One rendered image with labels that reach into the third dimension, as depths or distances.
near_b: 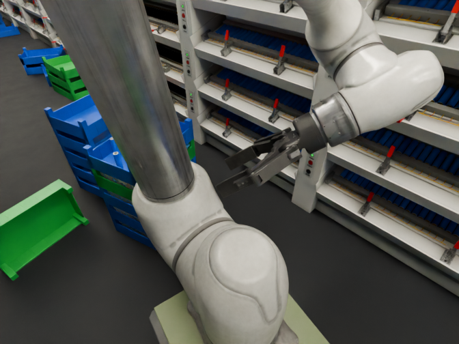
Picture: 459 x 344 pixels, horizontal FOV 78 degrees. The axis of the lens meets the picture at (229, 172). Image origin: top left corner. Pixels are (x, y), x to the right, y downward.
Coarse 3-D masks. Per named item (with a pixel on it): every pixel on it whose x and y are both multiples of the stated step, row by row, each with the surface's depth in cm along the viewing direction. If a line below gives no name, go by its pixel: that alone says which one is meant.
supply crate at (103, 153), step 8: (184, 120) 99; (184, 128) 103; (192, 128) 101; (184, 136) 98; (192, 136) 103; (104, 144) 93; (88, 152) 86; (96, 152) 91; (104, 152) 94; (112, 152) 97; (120, 152) 97; (88, 160) 89; (96, 160) 87; (104, 160) 94; (112, 160) 94; (96, 168) 90; (104, 168) 87; (112, 168) 85; (120, 168) 83; (128, 168) 80; (112, 176) 88; (120, 176) 85; (128, 176) 83
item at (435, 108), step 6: (432, 102) 74; (420, 108) 76; (426, 108) 74; (432, 108) 73; (438, 108) 72; (444, 108) 72; (450, 108) 72; (432, 114) 73; (438, 114) 73; (444, 114) 72; (450, 114) 71; (456, 114) 70; (450, 120) 71; (456, 120) 71
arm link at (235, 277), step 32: (224, 224) 52; (192, 256) 48; (224, 256) 42; (256, 256) 42; (192, 288) 46; (224, 288) 40; (256, 288) 40; (288, 288) 47; (224, 320) 42; (256, 320) 42
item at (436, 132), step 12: (456, 72) 76; (420, 120) 75; (432, 120) 74; (444, 120) 73; (408, 132) 77; (420, 132) 74; (432, 132) 72; (444, 132) 71; (456, 132) 70; (432, 144) 74; (444, 144) 72; (456, 144) 70
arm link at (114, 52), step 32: (64, 0) 26; (96, 0) 27; (128, 0) 29; (64, 32) 29; (96, 32) 29; (128, 32) 30; (96, 64) 31; (128, 64) 32; (160, 64) 36; (96, 96) 34; (128, 96) 34; (160, 96) 37; (128, 128) 37; (160, 128) 39; (128, 160) 43; (160, 160) 42; (160, 192) 47; (192, 192) 50; (160, 224) 50; (192, 224) 51
